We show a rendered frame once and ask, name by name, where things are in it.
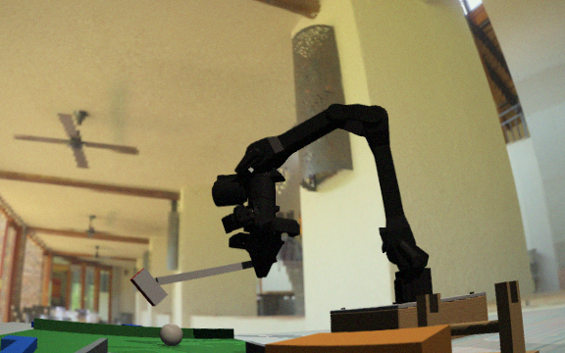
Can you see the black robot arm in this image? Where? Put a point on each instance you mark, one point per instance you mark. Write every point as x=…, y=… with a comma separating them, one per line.
x=266, y=155

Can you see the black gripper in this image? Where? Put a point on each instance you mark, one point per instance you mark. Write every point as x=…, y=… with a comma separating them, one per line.
x=264, y=242

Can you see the white golf ball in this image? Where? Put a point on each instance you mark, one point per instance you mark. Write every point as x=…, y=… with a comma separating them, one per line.
x=171, y=334

